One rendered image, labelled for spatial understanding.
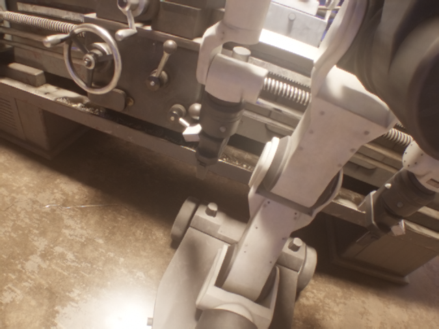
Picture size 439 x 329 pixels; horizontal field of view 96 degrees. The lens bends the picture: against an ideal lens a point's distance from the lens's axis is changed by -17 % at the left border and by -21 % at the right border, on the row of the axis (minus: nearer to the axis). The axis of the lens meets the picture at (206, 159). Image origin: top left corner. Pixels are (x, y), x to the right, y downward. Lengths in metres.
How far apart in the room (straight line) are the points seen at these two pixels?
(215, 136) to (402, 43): 0.38
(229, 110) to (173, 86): 0.30
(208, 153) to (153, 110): 0.30
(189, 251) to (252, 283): 0.28
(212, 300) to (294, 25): 0.85
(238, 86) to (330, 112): 0.17
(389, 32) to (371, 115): 0.24
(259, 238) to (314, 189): 0.20
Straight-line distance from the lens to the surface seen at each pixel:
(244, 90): 0.43
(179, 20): 0.66
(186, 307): 0.81
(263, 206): 0.63
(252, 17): 0.39
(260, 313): 0.68
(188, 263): 0.86
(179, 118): 0.70
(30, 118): 1.42
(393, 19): 0.26
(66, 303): 1.01
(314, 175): 0.53
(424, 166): 0.52
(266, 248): 0.67
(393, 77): 0.23
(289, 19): 0.87
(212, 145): 0.52
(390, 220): 0.62
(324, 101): 0.43
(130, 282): 1.00
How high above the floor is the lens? 0.94
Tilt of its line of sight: 39 degrees down
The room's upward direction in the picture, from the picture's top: 16 degrees clockwise
